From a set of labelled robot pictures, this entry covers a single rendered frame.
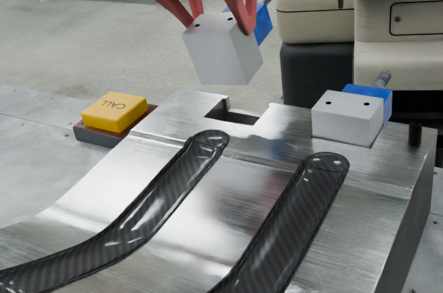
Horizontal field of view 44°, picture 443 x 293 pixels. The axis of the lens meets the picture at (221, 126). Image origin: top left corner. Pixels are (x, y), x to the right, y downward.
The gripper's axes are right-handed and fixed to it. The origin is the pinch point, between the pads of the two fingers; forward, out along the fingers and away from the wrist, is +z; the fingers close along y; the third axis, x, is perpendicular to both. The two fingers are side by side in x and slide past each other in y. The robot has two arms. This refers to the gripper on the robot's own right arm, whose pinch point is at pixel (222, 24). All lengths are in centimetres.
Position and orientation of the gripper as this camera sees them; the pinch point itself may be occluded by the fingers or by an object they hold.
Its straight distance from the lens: 49.1
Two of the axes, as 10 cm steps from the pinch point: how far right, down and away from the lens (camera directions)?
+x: 4.6, -6.2, 6.4
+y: 8.4, 0.5, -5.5
